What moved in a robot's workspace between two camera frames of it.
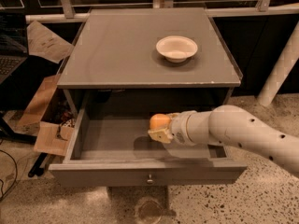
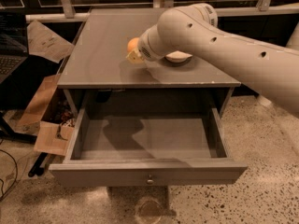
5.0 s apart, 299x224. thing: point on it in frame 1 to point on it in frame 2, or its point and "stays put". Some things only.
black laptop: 14,43 stays put
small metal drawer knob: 149,181 stays put
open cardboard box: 53,112 stays put
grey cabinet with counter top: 114,65 stays put
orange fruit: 160,121 to 133,44
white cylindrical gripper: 178,127 to 145,49
